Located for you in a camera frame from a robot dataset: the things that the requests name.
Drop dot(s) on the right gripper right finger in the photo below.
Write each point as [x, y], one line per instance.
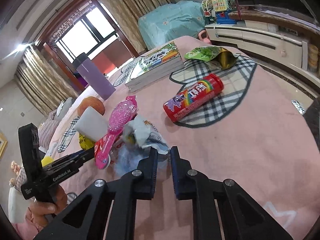
[221, 209]

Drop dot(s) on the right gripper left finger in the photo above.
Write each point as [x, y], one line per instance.
[106, 210]

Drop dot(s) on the yellow snack wrapper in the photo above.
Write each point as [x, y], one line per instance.
[85, 143]

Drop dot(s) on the white paper cup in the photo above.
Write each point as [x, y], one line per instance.
[92, 124]

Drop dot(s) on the silver blue wrapper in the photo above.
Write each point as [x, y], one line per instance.
[135, 143]

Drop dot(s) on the red candy tube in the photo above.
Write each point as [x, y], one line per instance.
[193, 97]

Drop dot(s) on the pink blanket table cover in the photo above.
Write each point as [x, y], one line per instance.
[264, 145]

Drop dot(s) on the black trash bag liner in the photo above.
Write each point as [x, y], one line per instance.
[311, 117]

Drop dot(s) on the person left hand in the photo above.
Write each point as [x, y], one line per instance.
[39, 210]

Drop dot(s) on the yellow plastic cup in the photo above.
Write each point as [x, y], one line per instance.
[46, 160]

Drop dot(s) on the beige left curtain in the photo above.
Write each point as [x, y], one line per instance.
[41, 83]

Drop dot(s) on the beige curtain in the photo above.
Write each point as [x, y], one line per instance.
[127, 13]
[41, 83]

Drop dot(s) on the orange fruit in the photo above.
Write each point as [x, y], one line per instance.
[93, 102]

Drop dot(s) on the pink hairbrush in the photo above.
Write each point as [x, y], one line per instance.
[124, 112]

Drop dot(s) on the purple water bottle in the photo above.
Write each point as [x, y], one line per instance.
[89, 71]

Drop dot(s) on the green gold snack bag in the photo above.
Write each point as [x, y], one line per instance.
[215, 56]

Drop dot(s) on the stack of children books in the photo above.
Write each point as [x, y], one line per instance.
[154, 66]

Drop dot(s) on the pink kettlebell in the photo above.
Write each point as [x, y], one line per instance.
[203, 36]

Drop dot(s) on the white tv cabinet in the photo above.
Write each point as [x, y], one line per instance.
[284, 48]

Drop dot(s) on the beige right curtain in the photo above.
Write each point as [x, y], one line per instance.
[127, 13]

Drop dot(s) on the teal covered furniture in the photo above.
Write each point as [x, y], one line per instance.
[171, 21]

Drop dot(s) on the colourful toy cash register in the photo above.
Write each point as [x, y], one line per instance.
[216, 11]

